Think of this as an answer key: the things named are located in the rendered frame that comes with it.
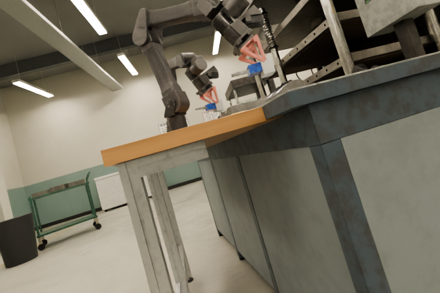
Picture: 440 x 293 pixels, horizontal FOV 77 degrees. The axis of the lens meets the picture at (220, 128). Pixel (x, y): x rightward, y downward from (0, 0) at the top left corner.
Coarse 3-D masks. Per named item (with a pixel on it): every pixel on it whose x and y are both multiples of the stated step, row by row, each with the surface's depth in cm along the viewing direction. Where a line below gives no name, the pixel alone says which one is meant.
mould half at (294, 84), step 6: (288, 84) 126; (294, 84) 127; (300, 84) 128; (282, 90) 125; (246, 102) 121; (252, 102) 121; (258, 102) 122; (264, 102) 123; (228, 108) 122; (234, 108) 119; (240, 108) 120; (246, 108) 120; (252, 108) 121; (222, 114) 134; (228, 114) 124
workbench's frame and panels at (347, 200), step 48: (288, 96) 56; (336, 96) 60; (384, 96) 64; (432, 96) 67; (240, 144) 112; (288, 144) 72; (336, 144) 59; (384, 144) 62; (432, 144) 65; (240, 192) 132; (288, 192) 81; (336, 192) 58; (384, 192) 60; (432, 192) 63; (240, 240) 161; (288, 240) 90; (336, 240) 63; (384, 240) 59; (432, 240) 61; (288, 288) 103; (336, 288) 69; (384, 288) 57; (432, 288) 59
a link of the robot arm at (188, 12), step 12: (192, 0) 87; (144, 12) 94; (156, 12) 94; (168, 12) 92; (180, 12) 90; (192, 12) 88; (144, 24) 94; (156, 24) 95; (168, 24) 95; (132, 36) 96; (144, 36) 94
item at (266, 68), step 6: (258, 60) 87; (270, 60) 84; (252, 66) 84; (258, 66) 84; (264, 66) 84; (270, 66) 84; (240, 72) 86; (246, 72) 86; (252, 72) 84; (258, 72) 85; (264, 72) 84; (270, 72) 84
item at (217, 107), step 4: (220, 100) 130; (208, 104) 128; (212, 104) 129; (216, 104) 129; (220, 104) 130; (200, 108) 129; (204, 108) 129; (208, 108) 128; (212, 108) 129; (216, 108) 129; (220, 108) 130
